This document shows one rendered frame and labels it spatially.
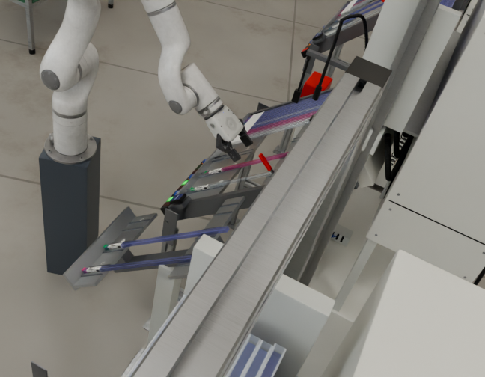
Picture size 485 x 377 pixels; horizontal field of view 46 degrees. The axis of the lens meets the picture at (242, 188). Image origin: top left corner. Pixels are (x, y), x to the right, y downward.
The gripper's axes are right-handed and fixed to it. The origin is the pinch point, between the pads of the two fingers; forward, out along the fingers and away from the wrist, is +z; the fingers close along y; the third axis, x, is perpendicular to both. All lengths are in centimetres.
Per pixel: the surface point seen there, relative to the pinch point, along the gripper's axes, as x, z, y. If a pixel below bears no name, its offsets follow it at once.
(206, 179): 28.4, 6.1, 7.3
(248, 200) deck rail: 1.6, 12.8, -10.0
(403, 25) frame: -69, -13, -12
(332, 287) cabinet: 4, 60, 0
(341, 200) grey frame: -30.5, 21.7, -14.1
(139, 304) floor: 97, 41, -6
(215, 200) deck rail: 14.0, 8.6, -10.0
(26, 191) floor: 148, -25, 19
